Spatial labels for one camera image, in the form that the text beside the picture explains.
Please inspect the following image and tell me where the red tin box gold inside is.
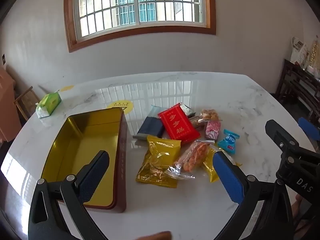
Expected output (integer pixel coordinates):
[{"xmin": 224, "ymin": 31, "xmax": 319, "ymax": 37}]
[{"xmin": 40, "ymin": 107, "xmax": 127, "ymax": 213}]

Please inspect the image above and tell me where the pink patterned snack packet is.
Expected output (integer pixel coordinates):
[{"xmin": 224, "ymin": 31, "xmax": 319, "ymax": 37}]
[{"xmin": 204, "ymin": 120, "xmax": 222, "ymax": 140}]

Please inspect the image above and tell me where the blue candy packet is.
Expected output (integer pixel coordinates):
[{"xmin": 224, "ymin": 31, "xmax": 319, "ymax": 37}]
[{"xmin": 217, "ymin": 129, "xmax": 240, "ymax": 154}]

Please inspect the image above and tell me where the large yellow snack packet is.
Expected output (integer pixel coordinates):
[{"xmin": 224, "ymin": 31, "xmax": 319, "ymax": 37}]
[{"xmin": 136, "ymin": 135, "xmax": 182, "ymax": 189}]

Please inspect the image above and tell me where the green tissue pack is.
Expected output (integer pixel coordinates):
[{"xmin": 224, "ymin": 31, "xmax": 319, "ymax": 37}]
[{"xmin": 35, "ymin": 92, "xmax": 62, "ymax": 118}]

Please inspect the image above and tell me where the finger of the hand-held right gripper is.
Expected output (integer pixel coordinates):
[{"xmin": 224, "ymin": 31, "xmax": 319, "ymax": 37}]
[
  {"xmin": 298, "ymin": 117, "xmax": 320, "ymax": 143},
  {"xmin": 265, "ymin": 119, "xmax": 320, "ymax": 178}
]

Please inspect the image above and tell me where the large round yellow sticker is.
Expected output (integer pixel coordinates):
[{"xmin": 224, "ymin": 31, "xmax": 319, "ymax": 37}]
[{"xmin": 106, "ymin": 100, "xmax": 133, "ymax": 115}]

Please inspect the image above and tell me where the navy snack packet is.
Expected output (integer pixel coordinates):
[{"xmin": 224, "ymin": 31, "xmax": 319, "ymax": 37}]
[{"xmin": 132, "ymin": 105, "xmax": 165, "ymax": 140}]

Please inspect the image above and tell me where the dark wooden cabinet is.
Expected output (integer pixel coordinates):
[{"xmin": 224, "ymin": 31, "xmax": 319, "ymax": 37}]
[{"xmin": 275, "ymin": 59, "xmax": 320, "ymax": 123}]

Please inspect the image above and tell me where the person's right hand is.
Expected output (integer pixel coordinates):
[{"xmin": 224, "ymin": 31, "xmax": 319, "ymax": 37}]
[{"xmin": 294, "ymin": 194, "xmax": 304, "ymax": 220}]

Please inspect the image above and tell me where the clear packet of brown snacks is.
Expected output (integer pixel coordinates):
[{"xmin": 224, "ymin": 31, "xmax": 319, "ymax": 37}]
[{"xmin": 189, "ymin": 109, "xmax": 222, "ymax": 130}]

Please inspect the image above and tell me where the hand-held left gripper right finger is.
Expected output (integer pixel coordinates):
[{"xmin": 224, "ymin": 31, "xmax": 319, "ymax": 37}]
[{"xmin": 212, "ymin": 151, "xmax": 294, "ymax": 240}]

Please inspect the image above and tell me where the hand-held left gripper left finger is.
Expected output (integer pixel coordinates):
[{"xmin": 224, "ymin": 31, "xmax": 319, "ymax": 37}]
[{"xmin": 28, "ymin": 150, "xmax": 110, "ymax": 240}]

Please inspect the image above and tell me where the printed paper box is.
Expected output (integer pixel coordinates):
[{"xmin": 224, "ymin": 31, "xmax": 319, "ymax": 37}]
[{"xmin": 290, "ymin": 36, "xmax": 310, "ymax": 69}]

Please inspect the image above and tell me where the wooden chair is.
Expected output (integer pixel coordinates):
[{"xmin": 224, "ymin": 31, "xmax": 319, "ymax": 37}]
[{"xmin": 14, "ymin": 86, "xmax": 40, "ymax": 122}]

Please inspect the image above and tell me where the small yellow snack packet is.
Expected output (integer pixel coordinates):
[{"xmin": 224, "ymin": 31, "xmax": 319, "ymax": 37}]
[{"xmin": 202, "ymin": 147, "xmax": 243, "ymax": 183}]

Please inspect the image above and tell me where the silver red snack packet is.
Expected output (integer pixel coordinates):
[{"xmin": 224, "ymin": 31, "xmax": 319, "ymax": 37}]
[{"xmin": 179, "ymin": 102, "xmax": 196, "ymax": 118}]

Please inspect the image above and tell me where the barred window with wooden frame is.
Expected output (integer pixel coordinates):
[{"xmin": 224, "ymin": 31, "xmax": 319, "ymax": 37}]
[{"xmin": 64, "ymin": 0, "xmax": 217, "ymax": 53}]

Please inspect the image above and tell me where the clear packet of orange snacks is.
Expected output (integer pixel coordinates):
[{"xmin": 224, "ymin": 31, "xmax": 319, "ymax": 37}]
[{"xmin": 165, "ymin": 140, "xmax": 215, "ymax": 180}]

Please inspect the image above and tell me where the gold patterned packaging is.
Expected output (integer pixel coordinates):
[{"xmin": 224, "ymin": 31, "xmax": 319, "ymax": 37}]
[{"xmin": 307, "ymin": 36, "xmax": 320, "ymax": 69}]

